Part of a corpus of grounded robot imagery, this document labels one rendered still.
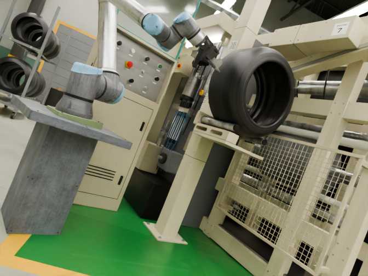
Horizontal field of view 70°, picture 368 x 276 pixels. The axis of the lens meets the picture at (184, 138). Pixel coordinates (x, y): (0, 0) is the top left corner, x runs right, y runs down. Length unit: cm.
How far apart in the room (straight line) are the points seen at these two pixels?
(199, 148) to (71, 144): 91
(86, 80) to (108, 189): 94
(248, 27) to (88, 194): 169
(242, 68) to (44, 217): 133
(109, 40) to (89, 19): 983
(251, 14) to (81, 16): 982
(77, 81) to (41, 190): 56
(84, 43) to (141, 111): 933
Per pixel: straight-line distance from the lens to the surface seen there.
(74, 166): 147
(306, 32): 211
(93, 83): 147
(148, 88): 208
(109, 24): 174
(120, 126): 198
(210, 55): 153
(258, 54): 169
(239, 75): 159
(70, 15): 1165
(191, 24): 146
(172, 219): 202
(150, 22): 136
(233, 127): 160
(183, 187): 196
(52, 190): 149
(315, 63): 210
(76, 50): 1122
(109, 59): 165
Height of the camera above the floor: 72
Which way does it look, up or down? level
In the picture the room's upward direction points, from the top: 22 degrees clockwise
